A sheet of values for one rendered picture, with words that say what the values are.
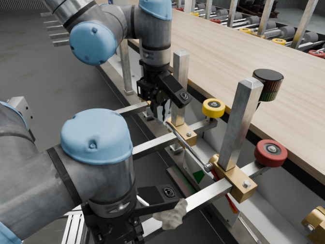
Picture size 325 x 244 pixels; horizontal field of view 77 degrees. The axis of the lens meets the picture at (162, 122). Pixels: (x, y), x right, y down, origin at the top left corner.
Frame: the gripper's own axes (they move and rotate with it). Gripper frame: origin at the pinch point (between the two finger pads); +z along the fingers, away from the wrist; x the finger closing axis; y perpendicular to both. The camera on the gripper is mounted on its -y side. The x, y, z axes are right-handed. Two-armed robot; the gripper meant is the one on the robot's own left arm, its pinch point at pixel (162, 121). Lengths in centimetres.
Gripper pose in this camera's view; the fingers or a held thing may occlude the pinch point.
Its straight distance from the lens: 66.8
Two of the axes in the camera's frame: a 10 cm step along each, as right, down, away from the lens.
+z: 0.0, 7.7, 6.3
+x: -6.5, 4.8, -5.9
